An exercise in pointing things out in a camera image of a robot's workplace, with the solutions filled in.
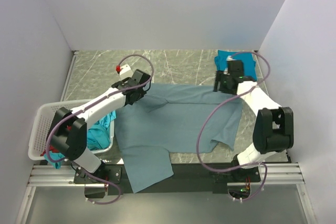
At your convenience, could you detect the grey-blue t-shirt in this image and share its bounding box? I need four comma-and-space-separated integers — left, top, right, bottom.
114, 83, 243, 193

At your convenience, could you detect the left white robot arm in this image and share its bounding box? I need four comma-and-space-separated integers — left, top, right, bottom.
45, 69, 152, 173

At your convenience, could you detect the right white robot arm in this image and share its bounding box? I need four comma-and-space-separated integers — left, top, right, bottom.
214, 60, 293, 169

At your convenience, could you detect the folded teal t-shirt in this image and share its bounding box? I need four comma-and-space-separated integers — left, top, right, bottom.
214, 50, 257, 81

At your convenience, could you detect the teal t-shirt in basket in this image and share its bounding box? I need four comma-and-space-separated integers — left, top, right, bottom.
43, 111, 116, 169

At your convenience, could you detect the white plastic laundry basket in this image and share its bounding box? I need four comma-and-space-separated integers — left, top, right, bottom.
27, 99, 116, 161

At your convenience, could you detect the black base crossbar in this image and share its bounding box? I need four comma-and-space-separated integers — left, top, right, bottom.
73, 162, 260, 198

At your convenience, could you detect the dark red t-shirt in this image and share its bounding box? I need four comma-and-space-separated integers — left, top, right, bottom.
40, 126, 72, 156

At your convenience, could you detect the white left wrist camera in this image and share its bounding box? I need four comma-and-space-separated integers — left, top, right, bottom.
115, 64, 133, 80

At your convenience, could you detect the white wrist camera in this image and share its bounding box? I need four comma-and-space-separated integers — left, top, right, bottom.
115, 64, 133, 80
226, 55, 234, 61

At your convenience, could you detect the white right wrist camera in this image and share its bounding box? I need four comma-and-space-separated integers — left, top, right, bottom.
226, 55, 234, 61

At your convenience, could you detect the aluminium frame rail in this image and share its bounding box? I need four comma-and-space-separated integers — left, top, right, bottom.
27, 163, 305, 187

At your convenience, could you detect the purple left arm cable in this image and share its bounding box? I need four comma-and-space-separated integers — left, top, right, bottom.
45, 54, 155, 183

